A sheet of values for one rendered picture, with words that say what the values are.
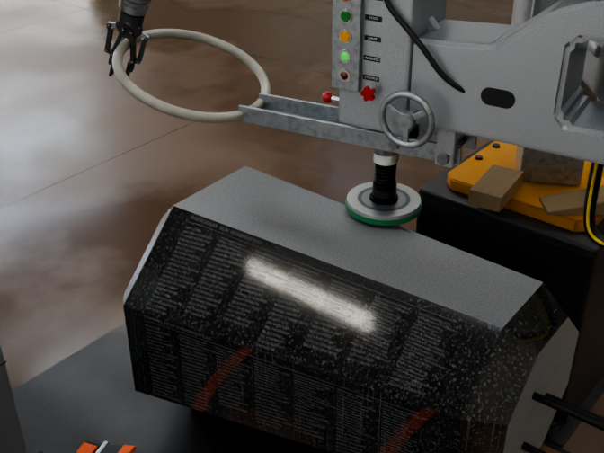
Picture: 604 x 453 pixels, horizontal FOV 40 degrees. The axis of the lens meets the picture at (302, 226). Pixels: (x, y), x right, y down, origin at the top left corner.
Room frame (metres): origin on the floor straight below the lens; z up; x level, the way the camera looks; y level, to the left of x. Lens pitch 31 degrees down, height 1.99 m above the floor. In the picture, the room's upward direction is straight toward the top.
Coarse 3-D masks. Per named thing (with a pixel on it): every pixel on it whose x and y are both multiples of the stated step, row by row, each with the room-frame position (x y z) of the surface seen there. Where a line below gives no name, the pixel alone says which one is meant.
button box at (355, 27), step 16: (336, 0) 2.01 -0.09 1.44; (352, 0) 1.99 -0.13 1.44; (336, 16) 2.01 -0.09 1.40; (352, 16) 1.99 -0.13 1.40; (336, 32) 2.01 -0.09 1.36; (352, 32) 1.99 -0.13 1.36; (336, 48) 2.01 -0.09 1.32; (352, 48) 1.99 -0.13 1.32; (336, 64) 2.01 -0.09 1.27; (352, 64) 1.99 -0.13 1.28; (336, 80) 2.01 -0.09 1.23; (352, 80) 1.99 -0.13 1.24
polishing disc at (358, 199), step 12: (360, 192) 2.11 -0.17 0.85; (396, 192) 2.11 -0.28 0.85; (408, 192) 2.11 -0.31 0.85; (348, 204) 2.05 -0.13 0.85; (360, 204) 2.04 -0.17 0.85; (372, 204) 2.04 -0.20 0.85; (396, 204) 2.04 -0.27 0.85; (408, 204) 2.04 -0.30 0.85; (420, 204) 2.04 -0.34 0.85; (372, 216) 1.97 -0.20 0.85; (384, 216) 1.97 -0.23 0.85; (396, 216) 1.97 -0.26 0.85; (408, 216) 1.99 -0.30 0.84
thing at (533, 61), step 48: (384, 0) 1.95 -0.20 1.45; (576, 0) 1.81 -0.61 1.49; (432, 48) 1.91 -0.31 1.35; (480, 48) 1.86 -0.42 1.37; (528, 48) 1.79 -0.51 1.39; (576, 48) 1.81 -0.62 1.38; (432, 96) 1.90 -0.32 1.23; (480, 96) 1.84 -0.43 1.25; (528, 96) 1.78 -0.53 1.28; (576, 96) 1.85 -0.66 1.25; (528, 144) 1.78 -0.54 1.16; (576, 144) 1.72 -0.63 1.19
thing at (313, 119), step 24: (264, 96) 2.34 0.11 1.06; (240, 120) 2.25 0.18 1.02; (264, 120) 2.21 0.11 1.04; (288, 120) 2.17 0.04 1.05; (312, 120) 2.12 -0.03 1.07; (336, 120) 2.21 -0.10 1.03; (360, 144) 2.05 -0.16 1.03; (384, 144) 2.01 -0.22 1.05; (432, 144) 1.94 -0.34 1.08; (456, 144) 1.96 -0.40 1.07
